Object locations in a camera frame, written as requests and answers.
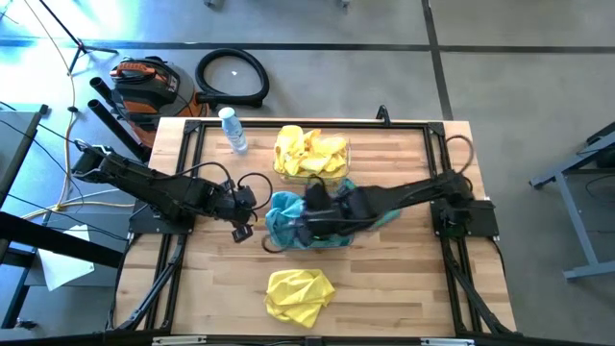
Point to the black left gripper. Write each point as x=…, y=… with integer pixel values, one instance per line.
x=241, y=204

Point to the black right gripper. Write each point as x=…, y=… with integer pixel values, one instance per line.
x=341, y=214

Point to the yellow microfiber towel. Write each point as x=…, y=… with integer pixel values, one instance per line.
x=280, y=161
x=310, y=164
x=340, y=169
x=288, y=139
x=329, y=146
x=298, y=298
x=312, y=135

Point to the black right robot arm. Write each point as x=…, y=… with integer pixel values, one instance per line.
x=408, y=194

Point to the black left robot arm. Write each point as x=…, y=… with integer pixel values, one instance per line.
x=158, y=190

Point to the clear plastic basket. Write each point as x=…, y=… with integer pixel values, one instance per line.
x=331, y=250
x=347, y=165

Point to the clear plastic water bottle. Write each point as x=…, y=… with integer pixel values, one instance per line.
x=234, y=132

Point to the black table clamp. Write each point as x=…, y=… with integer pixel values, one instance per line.
x=383, y=114

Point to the black vacuum wand tube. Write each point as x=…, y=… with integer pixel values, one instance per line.
x=102, y=88
x=115, y=126

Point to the orange black shop vacuum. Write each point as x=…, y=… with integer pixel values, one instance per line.
x=149, y=89

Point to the white paper sheet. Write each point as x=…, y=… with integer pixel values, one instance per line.
x=62, y=271

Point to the black chair caster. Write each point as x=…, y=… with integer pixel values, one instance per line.
x=214, y=3

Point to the black desk caster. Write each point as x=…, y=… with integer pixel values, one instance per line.
x=25, y=325

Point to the grey side table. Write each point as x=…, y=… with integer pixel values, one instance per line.
x=14, y=139

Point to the grey metal cart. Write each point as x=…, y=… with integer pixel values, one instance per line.
x=573, y=211

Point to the black tripod stand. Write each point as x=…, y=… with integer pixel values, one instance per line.
x=61, y=23

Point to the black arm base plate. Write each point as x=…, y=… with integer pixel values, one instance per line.
x=149, y=226
x=483, y=218

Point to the black aluminium table frame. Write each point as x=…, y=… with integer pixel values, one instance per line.
x=206, y=124

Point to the silver frame bracket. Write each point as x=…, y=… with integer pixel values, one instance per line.
x=178, y=340
x=447, y=342

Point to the black desk frame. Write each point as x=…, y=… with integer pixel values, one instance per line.
x=57, y=240

